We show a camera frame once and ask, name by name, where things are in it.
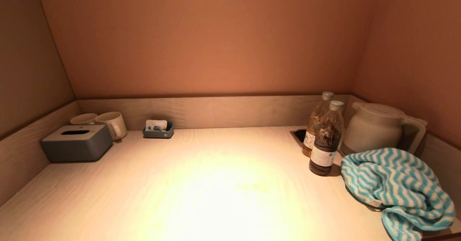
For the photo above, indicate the white electric kettle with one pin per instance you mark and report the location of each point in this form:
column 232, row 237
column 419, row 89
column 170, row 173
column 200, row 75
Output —
column 374, row 129

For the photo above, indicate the small grey tray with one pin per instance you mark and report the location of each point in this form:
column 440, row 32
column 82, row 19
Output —
column 158, row 134

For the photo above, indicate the grey tissue box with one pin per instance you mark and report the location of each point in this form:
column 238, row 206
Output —
column 77, row 145

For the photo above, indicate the dark drink plastic bottle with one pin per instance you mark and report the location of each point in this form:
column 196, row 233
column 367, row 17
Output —
column 326, row 151

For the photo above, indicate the amber tea plastic bottle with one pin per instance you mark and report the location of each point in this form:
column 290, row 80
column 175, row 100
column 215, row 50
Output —
column 316, row 120

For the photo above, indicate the white ceramic mug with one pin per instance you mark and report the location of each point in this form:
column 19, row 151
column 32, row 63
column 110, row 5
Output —
column 83, row 118
column 111, row 122

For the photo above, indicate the white sachet packets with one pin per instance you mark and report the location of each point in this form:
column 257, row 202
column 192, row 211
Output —
column 155, row 124

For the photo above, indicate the black recessed table socket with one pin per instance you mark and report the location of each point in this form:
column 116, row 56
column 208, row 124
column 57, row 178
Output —
column 299, row 135

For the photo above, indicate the blue white striped towel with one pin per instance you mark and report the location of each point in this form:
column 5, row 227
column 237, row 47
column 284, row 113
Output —
column 392, row 183

